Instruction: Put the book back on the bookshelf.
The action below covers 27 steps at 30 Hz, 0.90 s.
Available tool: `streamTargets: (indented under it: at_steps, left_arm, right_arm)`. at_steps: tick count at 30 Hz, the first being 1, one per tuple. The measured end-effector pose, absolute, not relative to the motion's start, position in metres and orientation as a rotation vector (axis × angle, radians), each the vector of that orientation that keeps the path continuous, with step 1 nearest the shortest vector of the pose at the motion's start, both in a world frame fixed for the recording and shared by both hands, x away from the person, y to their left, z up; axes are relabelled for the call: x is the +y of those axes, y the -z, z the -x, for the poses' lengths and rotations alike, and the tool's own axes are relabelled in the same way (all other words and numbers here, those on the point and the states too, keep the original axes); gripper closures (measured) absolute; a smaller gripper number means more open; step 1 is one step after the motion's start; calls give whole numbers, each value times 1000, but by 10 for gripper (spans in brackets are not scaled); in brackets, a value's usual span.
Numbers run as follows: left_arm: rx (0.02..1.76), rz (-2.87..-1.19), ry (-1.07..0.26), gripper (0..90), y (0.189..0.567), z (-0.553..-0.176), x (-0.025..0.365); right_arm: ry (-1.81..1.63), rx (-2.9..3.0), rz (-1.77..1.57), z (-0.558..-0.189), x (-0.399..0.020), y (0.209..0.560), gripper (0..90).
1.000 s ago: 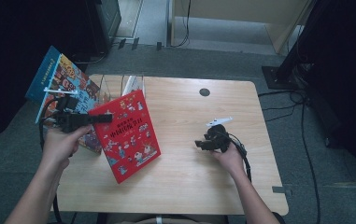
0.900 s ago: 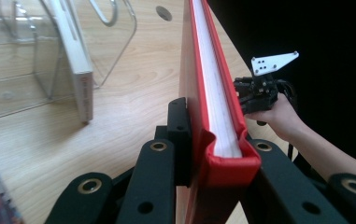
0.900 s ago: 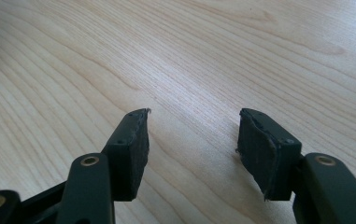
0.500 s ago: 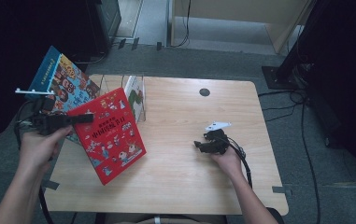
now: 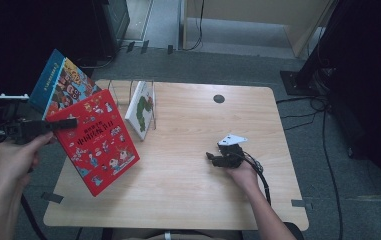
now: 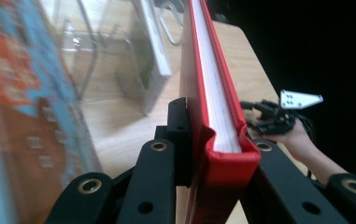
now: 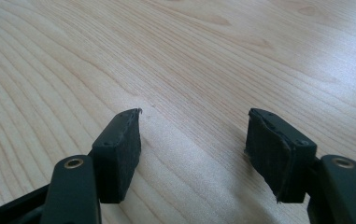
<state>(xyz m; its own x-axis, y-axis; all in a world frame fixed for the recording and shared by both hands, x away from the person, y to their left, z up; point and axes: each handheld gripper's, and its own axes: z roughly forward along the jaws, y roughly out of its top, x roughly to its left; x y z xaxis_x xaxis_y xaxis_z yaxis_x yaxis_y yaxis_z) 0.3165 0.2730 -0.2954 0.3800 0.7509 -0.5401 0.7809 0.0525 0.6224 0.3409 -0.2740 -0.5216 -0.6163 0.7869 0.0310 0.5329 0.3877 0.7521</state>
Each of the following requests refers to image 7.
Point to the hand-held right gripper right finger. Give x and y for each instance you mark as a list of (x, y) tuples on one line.
[(275, 155)]

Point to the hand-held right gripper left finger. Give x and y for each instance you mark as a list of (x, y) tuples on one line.
[(119, 155)]

